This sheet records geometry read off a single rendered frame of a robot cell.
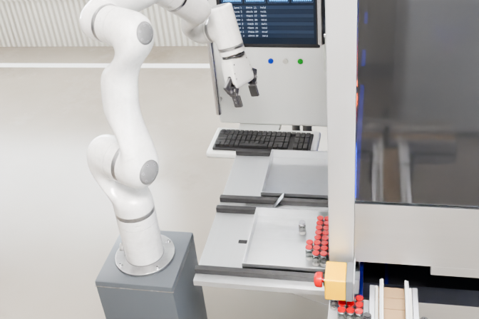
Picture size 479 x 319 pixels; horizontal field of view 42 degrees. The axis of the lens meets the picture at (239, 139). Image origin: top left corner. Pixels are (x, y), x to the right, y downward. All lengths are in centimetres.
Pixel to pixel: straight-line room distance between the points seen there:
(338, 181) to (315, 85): 106
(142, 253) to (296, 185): 60
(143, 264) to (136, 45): 72
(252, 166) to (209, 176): 150
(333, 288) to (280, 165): 75
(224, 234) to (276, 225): 17
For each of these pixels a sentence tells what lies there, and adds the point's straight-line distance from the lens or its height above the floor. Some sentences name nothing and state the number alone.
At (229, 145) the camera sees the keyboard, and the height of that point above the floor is 82.
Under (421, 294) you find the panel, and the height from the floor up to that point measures 88.
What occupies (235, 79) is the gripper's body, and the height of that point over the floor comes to 130.
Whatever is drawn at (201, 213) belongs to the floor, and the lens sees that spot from 350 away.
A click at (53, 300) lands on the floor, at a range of 324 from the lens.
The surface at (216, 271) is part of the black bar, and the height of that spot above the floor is 89.
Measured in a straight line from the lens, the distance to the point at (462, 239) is 164.
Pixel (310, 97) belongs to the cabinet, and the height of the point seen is 95.
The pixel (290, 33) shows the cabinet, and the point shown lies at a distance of 244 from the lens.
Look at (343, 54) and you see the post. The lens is 135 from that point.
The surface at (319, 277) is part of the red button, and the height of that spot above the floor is 101.
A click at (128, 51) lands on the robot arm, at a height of 157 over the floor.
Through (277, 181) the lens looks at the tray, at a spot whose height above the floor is 88.
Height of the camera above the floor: 219
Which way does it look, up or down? 32 degrees down
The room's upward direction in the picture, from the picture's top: 6 degrees counter-clockwise
